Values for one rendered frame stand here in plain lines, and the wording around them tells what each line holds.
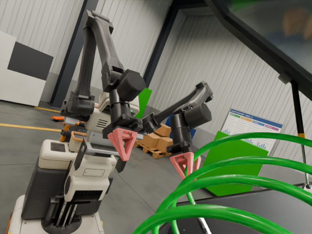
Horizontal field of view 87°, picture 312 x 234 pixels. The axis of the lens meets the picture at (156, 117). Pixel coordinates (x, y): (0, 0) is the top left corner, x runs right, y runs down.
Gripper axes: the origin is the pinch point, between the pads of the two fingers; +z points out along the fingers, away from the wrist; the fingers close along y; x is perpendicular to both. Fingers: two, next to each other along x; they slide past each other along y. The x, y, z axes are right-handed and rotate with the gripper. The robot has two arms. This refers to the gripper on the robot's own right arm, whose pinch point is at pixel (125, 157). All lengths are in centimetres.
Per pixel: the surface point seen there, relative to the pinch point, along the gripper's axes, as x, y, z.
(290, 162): 10.6, 29.8, 9.8
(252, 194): 50, 11, 15
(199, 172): 7.5, 14.6, 7.4
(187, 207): -6.9, 19.5, 12.6
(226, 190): 327, -112, 13
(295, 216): 53, 20, 24
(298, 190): 3.1, 29.5, 13.5
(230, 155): 321, -76, -45
